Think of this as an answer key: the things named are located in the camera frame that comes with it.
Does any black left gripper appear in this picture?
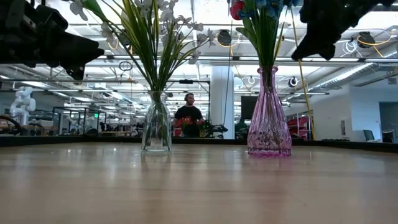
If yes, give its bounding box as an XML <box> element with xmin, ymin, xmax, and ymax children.
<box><xmin>30</xmin><ymin>3</ymin><xmax>105</xmax><ymax>81</ymax></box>

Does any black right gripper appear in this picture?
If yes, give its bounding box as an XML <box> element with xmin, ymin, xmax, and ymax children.
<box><xmin>291</xmin><ymin>0</ymin><xmax>396</xmax><ymax>62</ymax></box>

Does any white artificial tulip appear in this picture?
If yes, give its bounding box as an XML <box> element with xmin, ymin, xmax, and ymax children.
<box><xmin>68</xmin><ymin>0</ymin><xmax>156</xmax><ymax>93</ymax></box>

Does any small-bloom blue flower bunch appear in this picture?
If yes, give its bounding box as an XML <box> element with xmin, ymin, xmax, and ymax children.
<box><xmin>253</xmin><ymin>0</ymin><xmax>304</xmax><ymax>68</ymax></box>

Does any pink glass vase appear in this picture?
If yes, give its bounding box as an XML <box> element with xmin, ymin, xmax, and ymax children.
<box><xmin>247</xmin><ymin>65</ymin><xmax>292</xmax><ymax>157</ymax></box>

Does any clear glass vase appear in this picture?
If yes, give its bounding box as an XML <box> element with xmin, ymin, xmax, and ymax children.
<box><xmin>141</xmin><ymin>90</ymin><xmax>172</xmax><ymax>153</ymax></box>

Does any long light bar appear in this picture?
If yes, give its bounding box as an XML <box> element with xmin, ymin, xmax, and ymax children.
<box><xmin>96</xmin><ymin>55</ymin><xmax>398</xmax><ymax>63</ymax></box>

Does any black monitor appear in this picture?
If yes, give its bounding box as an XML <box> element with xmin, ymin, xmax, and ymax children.
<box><xmin>241</xmin><ymin>95</ymin><xmax>259</xmax><ymax>121</ymax></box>

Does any person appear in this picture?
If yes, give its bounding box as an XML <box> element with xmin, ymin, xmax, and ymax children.
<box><xmin>173</xmin><ymin>92</ymin><xmax>206</xmax><ymax>138</ymax></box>

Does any yellow hanging cable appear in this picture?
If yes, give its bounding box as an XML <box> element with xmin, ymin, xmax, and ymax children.
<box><xmin>297</xmin><ymin>60</ymin><xmax>316</xmax><ymax>141</ymax></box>

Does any thin black hanging cable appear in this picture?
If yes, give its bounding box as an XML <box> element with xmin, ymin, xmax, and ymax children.
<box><xmin>223</xmin><ymin>20</ymin><xmax>234</xmax><ymax>125</ymax></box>

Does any black workstation frame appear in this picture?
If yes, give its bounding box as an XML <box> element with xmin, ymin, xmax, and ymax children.
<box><xmin>166</xmin><ymin>79</ymin><xmax>211</xmax><ymax>125</ymax></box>

